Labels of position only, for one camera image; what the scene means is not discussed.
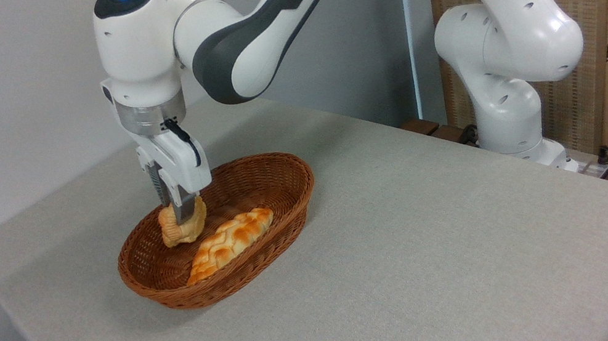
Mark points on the white vertical frame strip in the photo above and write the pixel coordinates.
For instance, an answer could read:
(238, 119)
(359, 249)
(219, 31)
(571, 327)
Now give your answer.
(420, 19)

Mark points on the long braided bread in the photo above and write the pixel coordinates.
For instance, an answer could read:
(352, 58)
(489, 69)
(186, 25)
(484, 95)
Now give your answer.
(229, 240)

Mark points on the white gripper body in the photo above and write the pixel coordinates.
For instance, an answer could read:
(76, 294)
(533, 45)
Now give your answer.
(181, 164)

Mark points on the brown woven oval basket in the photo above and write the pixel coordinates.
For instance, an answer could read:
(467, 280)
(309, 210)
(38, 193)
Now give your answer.
(282, 187)

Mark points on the round flower-shaped bread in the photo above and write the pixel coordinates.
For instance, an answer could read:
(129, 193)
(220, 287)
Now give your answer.
(190, 233)

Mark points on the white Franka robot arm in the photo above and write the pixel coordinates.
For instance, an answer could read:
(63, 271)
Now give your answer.
(257, 47)

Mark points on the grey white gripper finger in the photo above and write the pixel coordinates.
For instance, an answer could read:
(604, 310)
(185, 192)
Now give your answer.
(157, 184)
(185, 211)

